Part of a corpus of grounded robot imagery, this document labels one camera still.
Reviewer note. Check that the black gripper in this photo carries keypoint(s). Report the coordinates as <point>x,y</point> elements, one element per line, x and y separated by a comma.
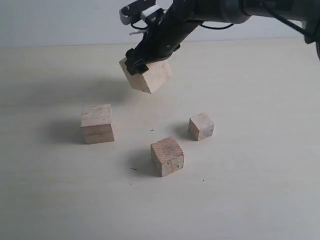
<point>161,41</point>

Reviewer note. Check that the second largest wooden cube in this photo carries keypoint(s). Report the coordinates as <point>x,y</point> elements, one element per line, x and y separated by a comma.
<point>97,124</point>

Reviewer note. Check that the smallest wooden cube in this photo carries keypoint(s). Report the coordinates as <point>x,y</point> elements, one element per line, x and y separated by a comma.
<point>201,126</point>

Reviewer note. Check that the third largest wooden cube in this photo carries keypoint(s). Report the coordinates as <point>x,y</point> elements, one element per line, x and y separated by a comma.
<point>167,156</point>

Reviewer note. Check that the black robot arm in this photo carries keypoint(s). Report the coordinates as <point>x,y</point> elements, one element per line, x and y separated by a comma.
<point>302,16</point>

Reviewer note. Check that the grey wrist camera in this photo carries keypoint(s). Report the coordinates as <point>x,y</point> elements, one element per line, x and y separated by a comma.
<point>139,10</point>

